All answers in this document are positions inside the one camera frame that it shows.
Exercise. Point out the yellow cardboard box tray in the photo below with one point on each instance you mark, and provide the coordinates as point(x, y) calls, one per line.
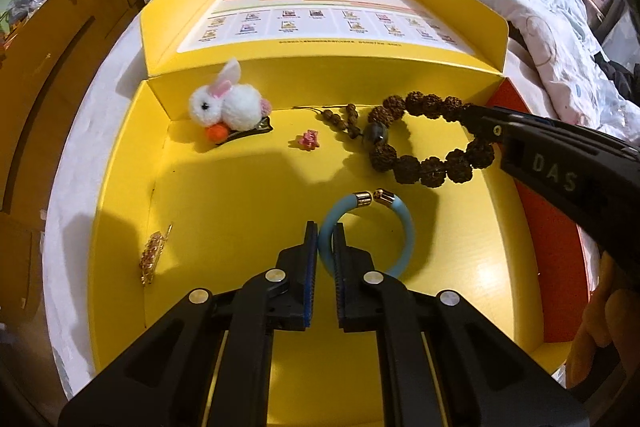
point(494, 287)

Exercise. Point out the white bunny hair clip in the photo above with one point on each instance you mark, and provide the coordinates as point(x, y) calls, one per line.
point(227, 109)

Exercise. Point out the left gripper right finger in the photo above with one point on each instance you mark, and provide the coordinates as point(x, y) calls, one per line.
point(364, 296)

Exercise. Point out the green patterned bed sheet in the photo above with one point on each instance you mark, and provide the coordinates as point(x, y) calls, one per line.
point(72, 206)

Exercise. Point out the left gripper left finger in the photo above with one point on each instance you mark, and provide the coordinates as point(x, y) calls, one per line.
point(283, 297)

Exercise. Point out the person's right hand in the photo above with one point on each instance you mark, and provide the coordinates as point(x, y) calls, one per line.
point(610, 318)

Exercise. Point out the wooden wardrobe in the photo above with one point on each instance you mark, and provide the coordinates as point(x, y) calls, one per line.
point(47, 61)

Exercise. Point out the small gold hair clip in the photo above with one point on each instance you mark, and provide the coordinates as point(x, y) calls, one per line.
point(152, 251)

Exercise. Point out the light blue bangle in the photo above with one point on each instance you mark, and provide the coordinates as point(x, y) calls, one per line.
point(365, 199)

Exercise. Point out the small pink flower charm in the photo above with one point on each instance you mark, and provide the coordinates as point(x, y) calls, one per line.
point(308, 140)

